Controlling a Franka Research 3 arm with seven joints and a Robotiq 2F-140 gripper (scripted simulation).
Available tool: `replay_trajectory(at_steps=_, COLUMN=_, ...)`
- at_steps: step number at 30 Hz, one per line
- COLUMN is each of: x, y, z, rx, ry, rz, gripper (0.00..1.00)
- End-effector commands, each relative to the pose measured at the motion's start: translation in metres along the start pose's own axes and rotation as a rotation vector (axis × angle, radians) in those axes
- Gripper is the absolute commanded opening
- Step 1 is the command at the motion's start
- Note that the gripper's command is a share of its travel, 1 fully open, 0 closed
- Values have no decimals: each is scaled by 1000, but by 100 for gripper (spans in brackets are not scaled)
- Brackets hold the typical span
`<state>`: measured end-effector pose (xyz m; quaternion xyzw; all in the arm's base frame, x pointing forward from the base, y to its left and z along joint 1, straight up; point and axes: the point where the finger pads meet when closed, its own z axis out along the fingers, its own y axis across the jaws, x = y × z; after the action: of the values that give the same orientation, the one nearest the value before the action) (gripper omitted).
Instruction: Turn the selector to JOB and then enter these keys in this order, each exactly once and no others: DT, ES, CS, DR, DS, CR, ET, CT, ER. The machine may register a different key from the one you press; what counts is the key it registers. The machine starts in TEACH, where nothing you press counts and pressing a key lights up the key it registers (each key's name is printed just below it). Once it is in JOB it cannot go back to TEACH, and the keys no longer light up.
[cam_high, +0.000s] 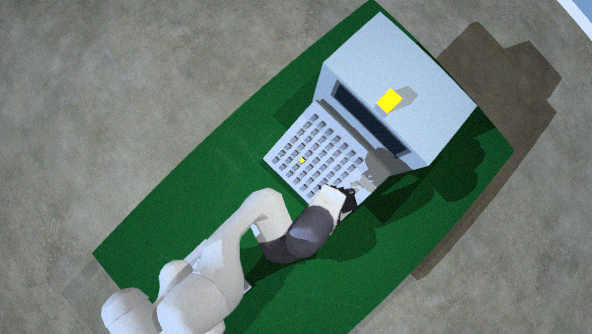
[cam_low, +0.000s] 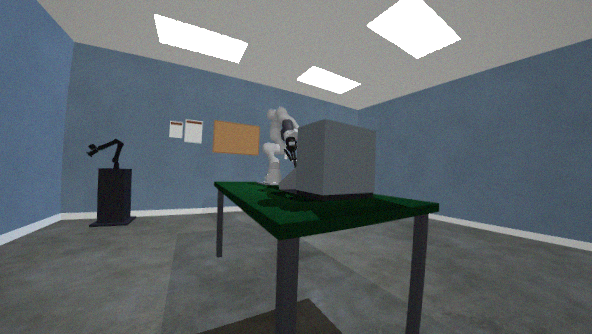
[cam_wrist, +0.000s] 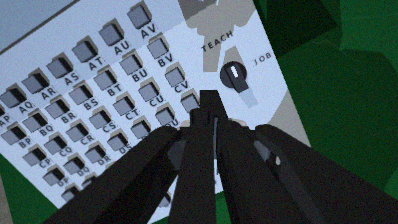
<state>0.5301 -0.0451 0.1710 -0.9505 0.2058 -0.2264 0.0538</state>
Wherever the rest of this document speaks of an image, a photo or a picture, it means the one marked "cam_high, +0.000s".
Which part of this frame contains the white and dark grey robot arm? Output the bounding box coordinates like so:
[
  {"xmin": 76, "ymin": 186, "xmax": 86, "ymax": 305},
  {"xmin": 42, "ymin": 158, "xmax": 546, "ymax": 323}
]
[{"xmin": 101, "ymin": 185, "xmax": 359, "ymax": 334}]

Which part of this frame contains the light blue keypad machine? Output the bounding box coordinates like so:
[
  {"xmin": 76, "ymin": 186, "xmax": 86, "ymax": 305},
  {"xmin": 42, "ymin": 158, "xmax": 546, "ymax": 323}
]
[{"xmin": 263, "ymin": 12, "xmax": 477, "ymax": 205}]

